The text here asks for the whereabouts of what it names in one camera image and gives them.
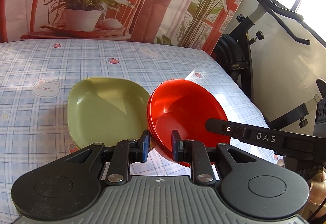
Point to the black exercise bike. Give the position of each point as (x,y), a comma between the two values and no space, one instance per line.
(277,60)

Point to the red bowl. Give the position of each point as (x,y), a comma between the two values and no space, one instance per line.
(184,106)

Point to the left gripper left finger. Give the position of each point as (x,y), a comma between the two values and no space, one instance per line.
(123,155)

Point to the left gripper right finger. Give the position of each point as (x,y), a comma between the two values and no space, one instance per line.
(195,153)

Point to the person right hand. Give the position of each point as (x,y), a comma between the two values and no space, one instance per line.
(316,198)

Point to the plaid strawberry tablecloth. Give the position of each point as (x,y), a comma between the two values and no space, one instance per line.
(37,76)

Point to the green plate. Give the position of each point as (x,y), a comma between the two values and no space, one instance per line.
(106,110)

